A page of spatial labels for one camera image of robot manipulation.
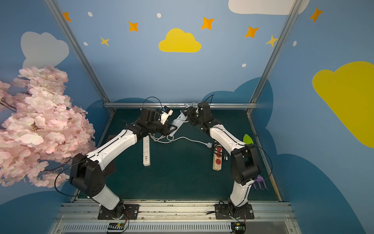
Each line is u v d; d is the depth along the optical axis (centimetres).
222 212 74
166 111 73
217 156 91
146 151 95
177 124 82
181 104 155
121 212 69
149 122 66
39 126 42
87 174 44
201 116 69
